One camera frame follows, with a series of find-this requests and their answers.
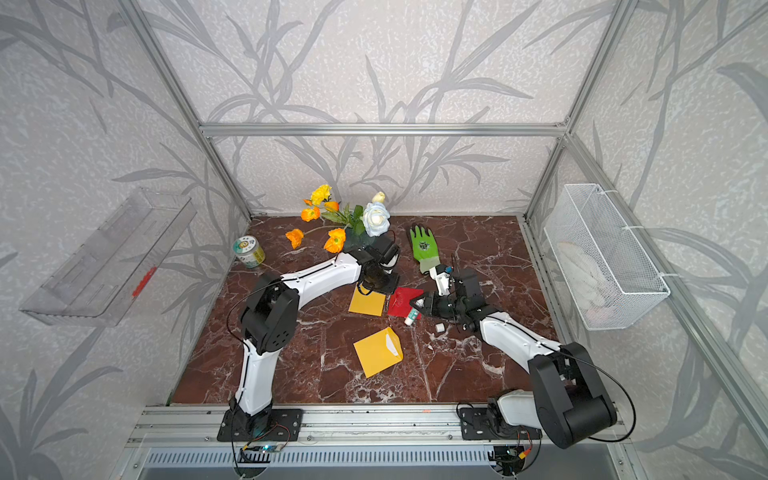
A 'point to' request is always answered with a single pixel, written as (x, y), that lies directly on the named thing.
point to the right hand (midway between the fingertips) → (412, 302)
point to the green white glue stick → (411, 317)
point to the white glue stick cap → (440, 327)
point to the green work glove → (425, 248)
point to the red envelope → (400, 301)
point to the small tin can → (248, 251)
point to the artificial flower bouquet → (372, 219)
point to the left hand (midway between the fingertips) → (394, 288)
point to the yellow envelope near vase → (371, 304)
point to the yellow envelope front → (379, 351)
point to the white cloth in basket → (590, 288)
